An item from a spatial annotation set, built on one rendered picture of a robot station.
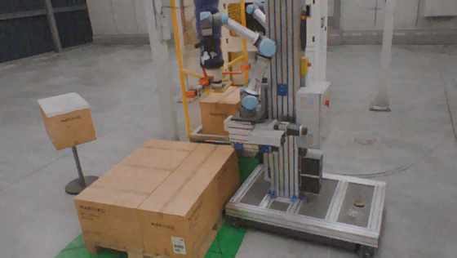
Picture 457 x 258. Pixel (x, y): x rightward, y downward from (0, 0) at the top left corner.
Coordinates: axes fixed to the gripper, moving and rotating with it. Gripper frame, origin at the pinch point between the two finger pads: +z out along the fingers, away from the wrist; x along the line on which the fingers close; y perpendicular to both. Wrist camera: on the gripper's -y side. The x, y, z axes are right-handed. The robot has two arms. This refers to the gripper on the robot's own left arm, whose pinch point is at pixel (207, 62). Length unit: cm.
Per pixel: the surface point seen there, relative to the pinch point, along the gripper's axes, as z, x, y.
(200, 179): 98, -5, -15
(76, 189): 149, 8, -187
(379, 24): 94, 956, 49
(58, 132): 72, -7, -172
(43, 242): 152, -68, -149
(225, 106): 60, 73, -25
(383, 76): 99, 365, 103
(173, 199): 98, -39, -19
